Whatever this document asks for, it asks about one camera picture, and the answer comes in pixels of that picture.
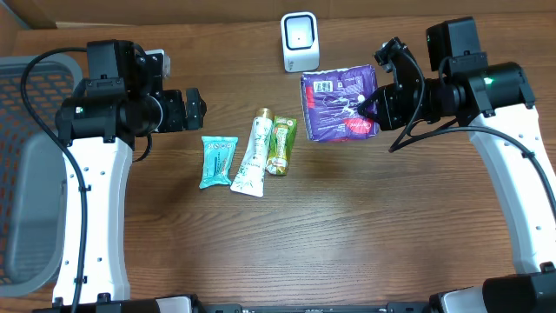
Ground white barcode scanner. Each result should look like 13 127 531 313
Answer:
281 11 320 73

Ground green yellow snack pouch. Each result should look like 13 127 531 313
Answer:
266 116 297 176

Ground white green cosmetic tube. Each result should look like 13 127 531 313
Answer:
230 108 274 197

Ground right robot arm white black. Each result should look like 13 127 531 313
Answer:
358 17 555 312

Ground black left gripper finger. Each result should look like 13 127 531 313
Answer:
186 88 207 112
186 112 204 130

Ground grey plastic mesh basket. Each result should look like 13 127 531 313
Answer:
1 57 66 297

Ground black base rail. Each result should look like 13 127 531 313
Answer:
33 294 440 313

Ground teal wet wipes pack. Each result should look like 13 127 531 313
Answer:
199 136 239 190

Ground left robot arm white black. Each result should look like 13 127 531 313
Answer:
53 40 207 309

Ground purple sanitary pad pack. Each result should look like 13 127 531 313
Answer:
300 64 379 143

